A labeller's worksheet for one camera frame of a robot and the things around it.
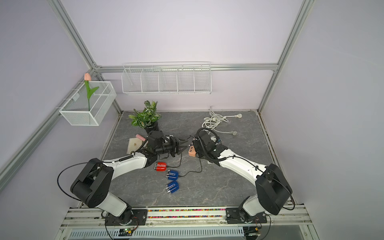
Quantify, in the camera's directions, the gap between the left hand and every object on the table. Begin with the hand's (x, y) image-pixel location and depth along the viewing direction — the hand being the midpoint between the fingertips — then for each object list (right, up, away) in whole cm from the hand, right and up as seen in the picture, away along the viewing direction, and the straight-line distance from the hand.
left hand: (189, 143), depth 81 cm
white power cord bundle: (+15, +13, +30) cm, 36 cm away
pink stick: (-35, +1, +20) cm, 40 cm away
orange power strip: (+1, -7, +13) cm, 15 cm away
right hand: (+1, +1, +3) cm, 3 cm away
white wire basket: (-56, +17, -8) cm, 59 cm away
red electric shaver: (-18, -15, +8) cm, 25 cm away
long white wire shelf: (-13, +42, +17) cm, 47 cm away
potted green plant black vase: (-25, +14, +3) cm, 29 cm away
